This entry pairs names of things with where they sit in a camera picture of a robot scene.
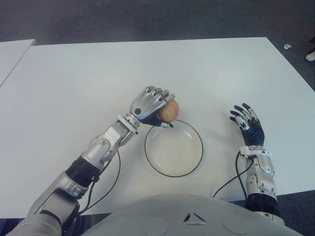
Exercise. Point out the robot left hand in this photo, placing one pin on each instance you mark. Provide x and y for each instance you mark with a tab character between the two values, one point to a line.
147	103

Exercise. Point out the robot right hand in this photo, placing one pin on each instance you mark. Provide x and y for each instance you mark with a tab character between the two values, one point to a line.
253	134

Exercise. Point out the yellow-red apple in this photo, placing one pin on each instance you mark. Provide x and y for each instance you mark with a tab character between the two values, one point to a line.
169	111

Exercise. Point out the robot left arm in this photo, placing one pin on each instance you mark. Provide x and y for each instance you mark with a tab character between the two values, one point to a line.
96	150

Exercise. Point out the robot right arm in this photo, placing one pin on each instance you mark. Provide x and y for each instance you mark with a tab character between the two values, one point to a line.
263	177

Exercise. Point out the white plate with black rim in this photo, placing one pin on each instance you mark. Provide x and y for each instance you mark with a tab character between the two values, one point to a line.
174	152

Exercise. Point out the small white floor object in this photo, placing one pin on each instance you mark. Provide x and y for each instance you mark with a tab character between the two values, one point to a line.
287	46

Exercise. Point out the white shoe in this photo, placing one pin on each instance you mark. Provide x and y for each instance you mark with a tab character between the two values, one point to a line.
311	56

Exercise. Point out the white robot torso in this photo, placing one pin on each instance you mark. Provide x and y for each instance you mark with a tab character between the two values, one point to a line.
187	216

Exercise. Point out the adjacent white table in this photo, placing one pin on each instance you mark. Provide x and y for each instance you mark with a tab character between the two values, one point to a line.
12	59

